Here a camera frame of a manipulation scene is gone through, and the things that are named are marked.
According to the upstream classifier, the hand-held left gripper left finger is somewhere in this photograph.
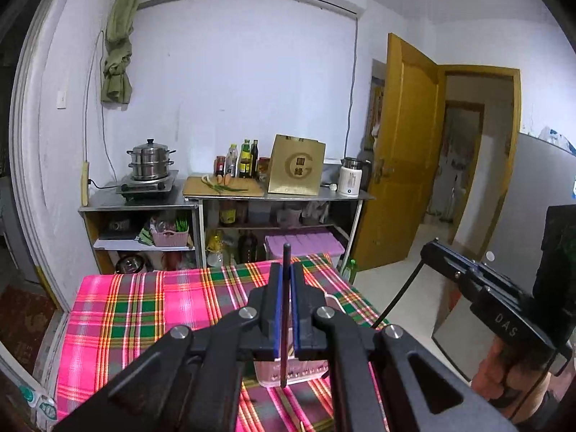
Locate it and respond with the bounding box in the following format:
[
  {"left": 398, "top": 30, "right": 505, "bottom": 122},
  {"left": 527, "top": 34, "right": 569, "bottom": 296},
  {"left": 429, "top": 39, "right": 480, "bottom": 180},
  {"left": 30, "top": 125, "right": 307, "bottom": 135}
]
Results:
[{"left": 54, "top": 263, "right": 282, "bottom": 432}]

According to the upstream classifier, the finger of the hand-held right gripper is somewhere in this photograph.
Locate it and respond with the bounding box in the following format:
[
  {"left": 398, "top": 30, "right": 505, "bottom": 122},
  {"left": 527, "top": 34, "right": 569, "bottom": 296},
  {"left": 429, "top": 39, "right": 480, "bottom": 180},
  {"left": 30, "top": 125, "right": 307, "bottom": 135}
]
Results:
[
  {"left": 422, "top": 245, "right": 478, "bottom": 287},
  {"left": 427, "top": 238, "right": 491, "bottom": 274}
]

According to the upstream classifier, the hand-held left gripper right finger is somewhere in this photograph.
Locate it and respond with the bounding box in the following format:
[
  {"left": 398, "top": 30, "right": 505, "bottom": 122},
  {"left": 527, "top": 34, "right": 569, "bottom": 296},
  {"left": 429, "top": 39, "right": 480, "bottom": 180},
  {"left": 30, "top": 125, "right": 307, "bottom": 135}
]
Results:
[{"left": 290, "top": 263, "right": 509, "bottom": 432}]

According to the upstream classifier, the pink plastic utensil basket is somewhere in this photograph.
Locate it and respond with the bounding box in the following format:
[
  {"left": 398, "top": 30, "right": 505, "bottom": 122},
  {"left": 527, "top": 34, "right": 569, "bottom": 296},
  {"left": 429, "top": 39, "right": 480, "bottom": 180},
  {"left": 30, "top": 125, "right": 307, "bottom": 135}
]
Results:
[{"left": 253, "top": 292, "right": 345, "bottom": 388}]

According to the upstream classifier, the black chopstick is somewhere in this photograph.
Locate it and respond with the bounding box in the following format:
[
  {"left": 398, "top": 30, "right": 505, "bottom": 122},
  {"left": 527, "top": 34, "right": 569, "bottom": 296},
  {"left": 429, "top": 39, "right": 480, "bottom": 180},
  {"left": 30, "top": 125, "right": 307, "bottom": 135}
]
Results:
[
  {"left": 281, "top": 243, "right": 291, "bottom": 389},
  {"left": 371, "top": 258, "right": 426, "bottom": 330}
]

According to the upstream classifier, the person's right hand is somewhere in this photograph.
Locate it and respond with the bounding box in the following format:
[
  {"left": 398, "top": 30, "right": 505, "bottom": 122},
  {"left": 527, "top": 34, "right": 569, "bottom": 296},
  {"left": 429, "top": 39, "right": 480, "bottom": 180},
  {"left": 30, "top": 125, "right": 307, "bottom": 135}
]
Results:
[{"left": 472, "top": 335, "right": 552, "bottom": 424}]

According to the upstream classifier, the purple storage box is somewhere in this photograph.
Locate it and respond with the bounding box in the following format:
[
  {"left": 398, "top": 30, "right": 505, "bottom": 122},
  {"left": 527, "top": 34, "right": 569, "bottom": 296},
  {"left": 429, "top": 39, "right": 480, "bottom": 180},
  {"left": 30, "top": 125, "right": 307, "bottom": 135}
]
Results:
[{"left": 264, "top": 231, "right": 347, "bottom": 264}]

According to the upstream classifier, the large dark bottle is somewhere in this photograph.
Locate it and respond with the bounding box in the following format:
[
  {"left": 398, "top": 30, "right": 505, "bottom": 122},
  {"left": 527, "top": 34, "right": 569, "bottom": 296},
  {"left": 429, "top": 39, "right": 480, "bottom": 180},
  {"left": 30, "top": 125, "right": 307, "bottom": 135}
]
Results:
[{"left": 238, "top": 230, "right": 259, "bottom": 264}]

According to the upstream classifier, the yellow cooking oil bottle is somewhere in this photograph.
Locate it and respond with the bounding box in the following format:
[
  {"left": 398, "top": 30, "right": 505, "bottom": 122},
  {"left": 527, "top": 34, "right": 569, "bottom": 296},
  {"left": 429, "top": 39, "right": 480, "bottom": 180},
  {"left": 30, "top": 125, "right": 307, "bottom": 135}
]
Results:
[{"left": 207, "top": 229, "right": 237, "bottom": 267}]

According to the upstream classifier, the grey refrigerator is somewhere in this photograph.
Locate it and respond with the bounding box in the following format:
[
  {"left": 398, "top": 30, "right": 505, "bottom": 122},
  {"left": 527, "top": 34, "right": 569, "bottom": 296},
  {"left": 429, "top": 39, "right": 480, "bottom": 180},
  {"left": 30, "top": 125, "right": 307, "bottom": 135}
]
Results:
[{"left": 432, "top": 131, "right": 576, "bottom": 370}]

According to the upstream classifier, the small pink shelf basket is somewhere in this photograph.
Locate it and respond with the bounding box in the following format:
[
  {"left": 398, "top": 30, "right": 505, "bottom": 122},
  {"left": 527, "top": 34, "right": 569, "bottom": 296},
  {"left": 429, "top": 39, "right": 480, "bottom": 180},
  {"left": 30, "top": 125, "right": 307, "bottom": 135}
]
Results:
[{"left": 150, "top": 227, "right": 190, "bottom": 248}]

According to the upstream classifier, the yellow wooden door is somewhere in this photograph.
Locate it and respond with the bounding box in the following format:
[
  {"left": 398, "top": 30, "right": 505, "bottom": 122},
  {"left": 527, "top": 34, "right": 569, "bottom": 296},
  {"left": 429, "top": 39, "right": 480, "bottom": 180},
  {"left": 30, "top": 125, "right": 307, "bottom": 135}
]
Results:
[{"left": 351, "top": 32, "right": 446, "bottom": 273}]

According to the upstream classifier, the white electric kettle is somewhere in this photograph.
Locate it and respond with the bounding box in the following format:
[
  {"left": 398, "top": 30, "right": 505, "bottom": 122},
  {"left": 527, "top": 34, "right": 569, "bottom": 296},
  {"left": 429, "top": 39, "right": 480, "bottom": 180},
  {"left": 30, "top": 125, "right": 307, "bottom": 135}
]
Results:
[{"left": 338, "top": 157, "right": 372, "bottom": 198}]

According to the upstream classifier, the green onion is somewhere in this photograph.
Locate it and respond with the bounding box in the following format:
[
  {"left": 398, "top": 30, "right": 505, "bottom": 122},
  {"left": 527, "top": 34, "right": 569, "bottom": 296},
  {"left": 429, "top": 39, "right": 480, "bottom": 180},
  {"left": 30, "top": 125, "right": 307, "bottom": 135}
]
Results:
[{"left": 202, "top": 175, "right": 248, "bottom": 192}]

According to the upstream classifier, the pink plaid tablecloth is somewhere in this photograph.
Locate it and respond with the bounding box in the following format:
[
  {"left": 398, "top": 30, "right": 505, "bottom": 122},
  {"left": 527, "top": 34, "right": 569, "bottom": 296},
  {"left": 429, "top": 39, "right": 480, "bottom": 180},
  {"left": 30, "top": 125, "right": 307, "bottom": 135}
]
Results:
[{"left": 58, "top": 253, "right": 392, "bottom": 432}]

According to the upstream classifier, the gold cardboard box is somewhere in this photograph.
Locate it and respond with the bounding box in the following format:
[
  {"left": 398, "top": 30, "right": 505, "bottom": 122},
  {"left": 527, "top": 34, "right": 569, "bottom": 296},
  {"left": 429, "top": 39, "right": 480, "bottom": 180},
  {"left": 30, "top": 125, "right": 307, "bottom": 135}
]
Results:
[{"left": 267, "top": 134, "right": 327, "bottom": 197}]

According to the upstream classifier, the wooden cutting board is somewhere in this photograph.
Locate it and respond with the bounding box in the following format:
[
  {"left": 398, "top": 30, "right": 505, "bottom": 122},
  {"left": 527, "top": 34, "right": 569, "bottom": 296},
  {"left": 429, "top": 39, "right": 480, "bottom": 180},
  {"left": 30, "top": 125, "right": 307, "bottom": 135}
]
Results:
[{"left": 182, "top": 175, "right": 266, "bottom": 199}]

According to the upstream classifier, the white plastic bag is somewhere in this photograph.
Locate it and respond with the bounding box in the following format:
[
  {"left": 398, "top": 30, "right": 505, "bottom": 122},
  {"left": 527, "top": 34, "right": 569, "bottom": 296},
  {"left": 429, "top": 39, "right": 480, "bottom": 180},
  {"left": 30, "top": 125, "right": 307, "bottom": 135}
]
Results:
[{"left": 537, "top": 126, "right": 576, "bottom": 156}]

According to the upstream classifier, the green bottle yellow label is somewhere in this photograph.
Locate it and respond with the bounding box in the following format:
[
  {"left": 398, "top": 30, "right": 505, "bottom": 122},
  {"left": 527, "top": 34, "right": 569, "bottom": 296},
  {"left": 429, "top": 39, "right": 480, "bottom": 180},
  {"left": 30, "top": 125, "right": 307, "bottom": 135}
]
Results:
[{"left": 238, "top": 139, "right": 252, "bottom": 179}]

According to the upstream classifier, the black flat cooker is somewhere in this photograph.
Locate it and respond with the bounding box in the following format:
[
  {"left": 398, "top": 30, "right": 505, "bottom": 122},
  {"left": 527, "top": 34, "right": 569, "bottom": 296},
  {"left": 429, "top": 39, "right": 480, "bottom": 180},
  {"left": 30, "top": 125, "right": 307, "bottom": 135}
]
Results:
[{"left": 99, "top": 218, "right": 145, "bottom": 240}]

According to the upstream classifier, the steel gas stove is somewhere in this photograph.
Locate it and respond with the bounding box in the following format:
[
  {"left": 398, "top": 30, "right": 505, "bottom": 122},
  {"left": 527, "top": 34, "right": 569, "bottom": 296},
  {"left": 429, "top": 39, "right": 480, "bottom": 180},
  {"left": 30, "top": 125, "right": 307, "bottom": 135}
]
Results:
[{"left": 116, "top": 175, "right": 179, "bottom": 201}]

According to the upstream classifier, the stainless steel steamer pot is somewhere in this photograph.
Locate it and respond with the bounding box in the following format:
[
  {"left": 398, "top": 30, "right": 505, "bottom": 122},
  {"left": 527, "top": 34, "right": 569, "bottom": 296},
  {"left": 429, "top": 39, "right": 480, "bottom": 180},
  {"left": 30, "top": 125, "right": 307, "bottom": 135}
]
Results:
[{"left": 126, "top": 139, "right": 177, "bottom": 181}]

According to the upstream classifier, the steel table with shelves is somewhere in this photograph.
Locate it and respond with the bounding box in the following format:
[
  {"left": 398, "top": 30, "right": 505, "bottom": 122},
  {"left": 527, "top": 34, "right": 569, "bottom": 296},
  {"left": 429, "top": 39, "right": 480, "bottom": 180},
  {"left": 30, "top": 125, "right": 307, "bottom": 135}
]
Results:
[{"left": 78, "top": 180, "right": 201, "bottom": 276}]

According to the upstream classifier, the white printed bag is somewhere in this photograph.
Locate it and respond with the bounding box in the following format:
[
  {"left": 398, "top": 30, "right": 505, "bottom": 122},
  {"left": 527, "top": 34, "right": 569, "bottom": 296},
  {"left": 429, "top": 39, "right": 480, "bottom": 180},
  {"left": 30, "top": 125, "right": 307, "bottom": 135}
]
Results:
[{"left": 20, "top": 380, "right": 59, "bottom": 431}]

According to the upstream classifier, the green knotted curtain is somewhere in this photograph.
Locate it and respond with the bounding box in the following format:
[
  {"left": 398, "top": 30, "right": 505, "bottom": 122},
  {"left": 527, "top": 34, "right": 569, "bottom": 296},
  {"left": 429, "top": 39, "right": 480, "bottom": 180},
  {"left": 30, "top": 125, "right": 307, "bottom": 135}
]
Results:
[{"left": 100, "top": 0, "right": 154, "bottom": 107}]

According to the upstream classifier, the wall hanging scroll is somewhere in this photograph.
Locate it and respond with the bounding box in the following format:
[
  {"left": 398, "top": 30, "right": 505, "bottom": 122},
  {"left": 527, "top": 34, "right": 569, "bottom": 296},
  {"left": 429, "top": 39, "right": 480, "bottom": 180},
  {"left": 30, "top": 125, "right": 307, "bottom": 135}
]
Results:
[{"left": 369, "top": 60, "right": 386, "bottom": 152}]

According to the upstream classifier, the yellow wooden door frame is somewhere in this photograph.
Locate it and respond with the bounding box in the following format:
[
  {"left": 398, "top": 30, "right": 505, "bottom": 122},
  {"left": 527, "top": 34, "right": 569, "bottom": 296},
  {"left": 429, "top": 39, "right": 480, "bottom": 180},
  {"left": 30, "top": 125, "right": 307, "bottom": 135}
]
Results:
[{"left": 438, "top": 65, "right": 523, "bottom": 253}]

